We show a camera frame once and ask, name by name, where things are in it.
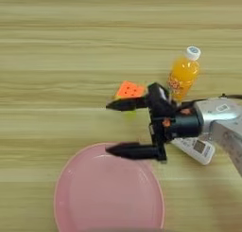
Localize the orange juice bottle white cap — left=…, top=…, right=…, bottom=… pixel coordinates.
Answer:
left=166, top=45, right=202, bottom=104

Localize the small black box white label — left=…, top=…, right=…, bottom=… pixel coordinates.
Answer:
left=146, top=81, right=177, bottom=117

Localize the colourful puzzle cube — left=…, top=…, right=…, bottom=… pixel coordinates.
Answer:
left=112, top=80, right=147, bottom=120

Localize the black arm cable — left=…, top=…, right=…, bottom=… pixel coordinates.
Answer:
left=219, top=93, right=242, bottom=100

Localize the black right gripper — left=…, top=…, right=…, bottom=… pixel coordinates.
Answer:
left=104, top=96, right=203, bottom=163

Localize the pink round plate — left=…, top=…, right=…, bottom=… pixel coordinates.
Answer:
left=53, top=142, right=165, bottom=232

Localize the white remote control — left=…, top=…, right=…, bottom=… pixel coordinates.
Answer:
left=170, top=136, right=216, bottom=166

